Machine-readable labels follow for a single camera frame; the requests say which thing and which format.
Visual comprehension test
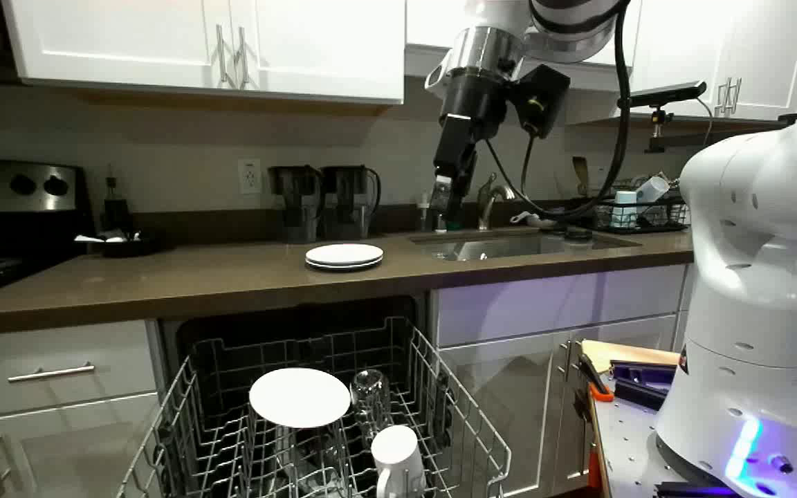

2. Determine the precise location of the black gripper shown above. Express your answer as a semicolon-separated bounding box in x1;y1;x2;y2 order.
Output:
424;25;516;232

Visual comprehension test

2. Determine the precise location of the single white plate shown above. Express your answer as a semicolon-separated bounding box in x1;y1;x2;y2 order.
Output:
245;366;355;432

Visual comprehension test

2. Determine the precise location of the chrome faucet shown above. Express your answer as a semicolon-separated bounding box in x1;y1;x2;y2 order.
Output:
474;173;516;232

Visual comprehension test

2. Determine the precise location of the steel kitchen sink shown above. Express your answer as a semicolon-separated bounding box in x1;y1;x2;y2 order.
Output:
406;227;641;266

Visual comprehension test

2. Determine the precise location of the stack of white plates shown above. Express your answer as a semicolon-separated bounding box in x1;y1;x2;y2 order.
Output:
302;240;386;274

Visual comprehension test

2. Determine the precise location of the white sink base cabinet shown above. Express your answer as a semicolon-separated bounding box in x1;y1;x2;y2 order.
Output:
425;263;694;498

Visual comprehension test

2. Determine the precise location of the black dish drying rack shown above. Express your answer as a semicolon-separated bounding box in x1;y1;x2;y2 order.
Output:
590;173;692;236

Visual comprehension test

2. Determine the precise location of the tall clear drinking glass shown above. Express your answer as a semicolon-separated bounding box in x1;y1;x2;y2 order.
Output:
348;366;396;442

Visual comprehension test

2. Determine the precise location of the light wooden board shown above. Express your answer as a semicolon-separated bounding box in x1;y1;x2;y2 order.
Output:
579;338;682;375

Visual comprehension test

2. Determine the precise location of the orange clamp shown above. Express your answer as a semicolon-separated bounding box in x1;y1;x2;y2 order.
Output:
579;352;620;407

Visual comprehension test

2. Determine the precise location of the dark purple flat tool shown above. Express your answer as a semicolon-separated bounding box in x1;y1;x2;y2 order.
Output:
605;359;681;409

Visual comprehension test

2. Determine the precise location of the white mug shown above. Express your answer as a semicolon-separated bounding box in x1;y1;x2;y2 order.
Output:
368;422;428;498

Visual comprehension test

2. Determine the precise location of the wide clear drinking glass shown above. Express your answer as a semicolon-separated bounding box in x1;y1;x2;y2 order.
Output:
273;420;359;498

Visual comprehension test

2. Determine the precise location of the dark shallow pan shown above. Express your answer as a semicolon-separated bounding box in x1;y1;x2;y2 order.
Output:
71;229;166;259

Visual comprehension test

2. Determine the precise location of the dark bottle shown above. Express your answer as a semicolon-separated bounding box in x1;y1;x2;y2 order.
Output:
99;171;136;238

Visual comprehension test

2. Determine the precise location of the black steel stove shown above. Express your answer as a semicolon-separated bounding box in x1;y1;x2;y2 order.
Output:
0;154;96;306

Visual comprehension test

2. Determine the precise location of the white drawer base cabinet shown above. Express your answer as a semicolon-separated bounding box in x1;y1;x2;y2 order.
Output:
0;319;166;498

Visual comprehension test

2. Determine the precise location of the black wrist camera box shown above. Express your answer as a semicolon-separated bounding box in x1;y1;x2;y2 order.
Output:
507;61;572;140

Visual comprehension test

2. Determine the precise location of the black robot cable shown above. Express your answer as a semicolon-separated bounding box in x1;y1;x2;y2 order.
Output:
478;0;637;229

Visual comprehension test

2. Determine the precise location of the white wall outlet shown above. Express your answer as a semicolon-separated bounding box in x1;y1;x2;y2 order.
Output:
236;154;265;197

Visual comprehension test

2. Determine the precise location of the wire dishwasher rack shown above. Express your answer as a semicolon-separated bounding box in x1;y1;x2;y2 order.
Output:
114;316;514;498

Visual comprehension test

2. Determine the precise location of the narrow white wall cabinet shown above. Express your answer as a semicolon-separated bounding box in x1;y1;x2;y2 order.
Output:
624;0;797;121

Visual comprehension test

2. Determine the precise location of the wide white wall cabinet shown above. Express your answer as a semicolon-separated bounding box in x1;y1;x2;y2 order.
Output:
0;0;410;106

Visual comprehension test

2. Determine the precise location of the silver drawer handle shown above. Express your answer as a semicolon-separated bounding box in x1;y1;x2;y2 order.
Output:
4;359;99;388

